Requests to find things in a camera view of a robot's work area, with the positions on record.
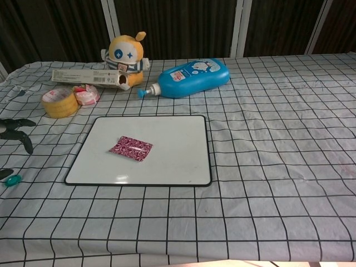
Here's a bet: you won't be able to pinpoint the blue pump bottle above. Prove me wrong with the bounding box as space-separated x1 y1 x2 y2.
138 58 231 100

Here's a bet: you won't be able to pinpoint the yellow tape roll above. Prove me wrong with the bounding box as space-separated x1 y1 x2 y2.
41 86 78 119

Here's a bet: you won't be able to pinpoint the yellow plush toy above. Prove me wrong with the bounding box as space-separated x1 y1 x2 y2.
100 31 151 86

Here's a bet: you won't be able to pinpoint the white frame post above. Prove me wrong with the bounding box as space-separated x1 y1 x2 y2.
230 0 253 58
100 0 121 61
305 0 335 56
0 60 9 82

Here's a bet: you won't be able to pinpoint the pink patterned packet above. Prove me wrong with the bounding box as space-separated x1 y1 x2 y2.
108 135 154 162

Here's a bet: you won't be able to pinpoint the white black checkered tablecloth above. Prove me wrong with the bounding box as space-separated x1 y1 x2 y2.
0 53 356 264

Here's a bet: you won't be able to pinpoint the white board with black frame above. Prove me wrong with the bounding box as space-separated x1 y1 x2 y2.
64 115 214 186

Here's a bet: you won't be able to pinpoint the pink white crumpled wrapper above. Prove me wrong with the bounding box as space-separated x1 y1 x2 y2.
72 84 101 106

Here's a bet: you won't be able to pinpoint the dark brown curtain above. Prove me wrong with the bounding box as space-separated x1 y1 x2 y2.
0 0 356 73

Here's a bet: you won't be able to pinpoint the long white cardboard box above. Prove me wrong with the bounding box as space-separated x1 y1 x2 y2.
51 69 131 91

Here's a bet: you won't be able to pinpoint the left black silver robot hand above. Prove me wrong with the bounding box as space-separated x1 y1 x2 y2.
0 118 37 181

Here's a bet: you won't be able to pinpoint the teal round magnet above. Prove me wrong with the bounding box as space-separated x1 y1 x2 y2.
4 175 21 187

